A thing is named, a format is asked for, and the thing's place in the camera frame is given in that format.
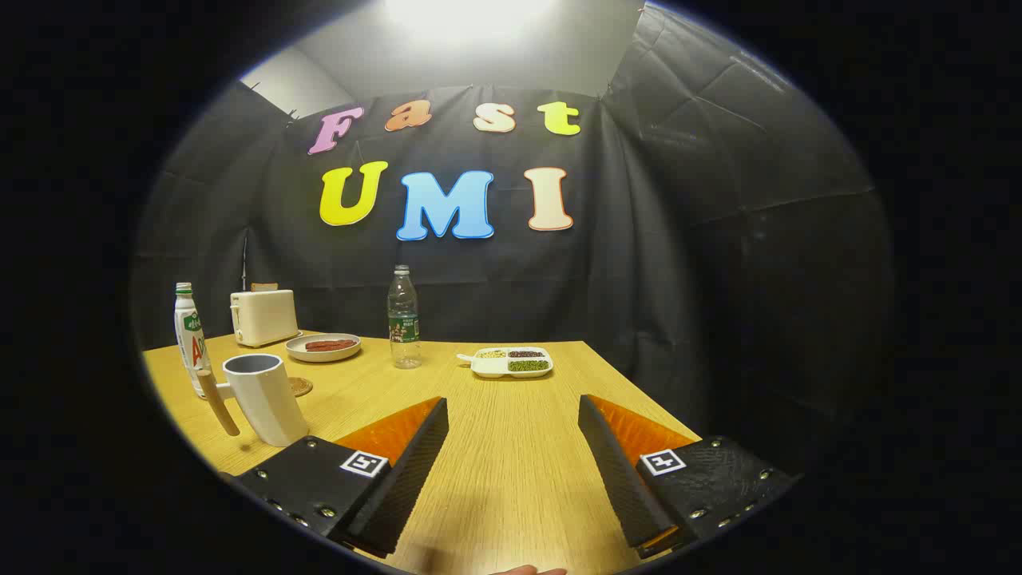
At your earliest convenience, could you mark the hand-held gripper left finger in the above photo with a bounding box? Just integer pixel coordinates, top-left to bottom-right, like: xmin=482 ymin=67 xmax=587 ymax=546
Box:
xmin=220 ymin=397 xmax=450 ymax=560

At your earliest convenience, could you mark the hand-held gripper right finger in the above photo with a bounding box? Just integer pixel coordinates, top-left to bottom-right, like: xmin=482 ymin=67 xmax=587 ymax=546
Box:
xmin=578 ymin=395 xmax=799 ymax=560

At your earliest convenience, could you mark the white cup with wooden handle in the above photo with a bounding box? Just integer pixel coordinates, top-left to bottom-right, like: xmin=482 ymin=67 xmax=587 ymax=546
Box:
xmin=196 ymin=353 xmax=310 ymax=448

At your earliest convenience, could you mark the white juice bottle green ring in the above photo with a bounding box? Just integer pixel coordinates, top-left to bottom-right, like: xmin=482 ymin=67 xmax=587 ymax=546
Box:
xmin=174 ymin=283 xmax=215 ymax=399

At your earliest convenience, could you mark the clear plastic water bottle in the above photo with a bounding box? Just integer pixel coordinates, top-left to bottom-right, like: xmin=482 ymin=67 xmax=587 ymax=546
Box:
xmin=387 ymin=265 xmax=422 ymax=370

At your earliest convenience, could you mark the wooden table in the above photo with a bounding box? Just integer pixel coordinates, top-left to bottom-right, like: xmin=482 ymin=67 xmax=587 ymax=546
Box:
xmin=142 ymin=331 xmax=703 ymax=575

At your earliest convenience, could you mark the white divided bean tray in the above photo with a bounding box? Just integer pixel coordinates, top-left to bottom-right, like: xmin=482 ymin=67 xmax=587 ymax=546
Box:
xmin=457 ymin=346 xmax=554 ymax=379

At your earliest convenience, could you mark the round white plate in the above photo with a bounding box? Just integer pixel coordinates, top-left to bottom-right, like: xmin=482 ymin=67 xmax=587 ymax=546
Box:
xmin=285 ymin=333 xmax=362 ymax=363

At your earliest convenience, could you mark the white toaster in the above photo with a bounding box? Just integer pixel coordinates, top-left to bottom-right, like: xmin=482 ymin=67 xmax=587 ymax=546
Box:
xmin=230 ymin=289 xmax=300 ymax=348

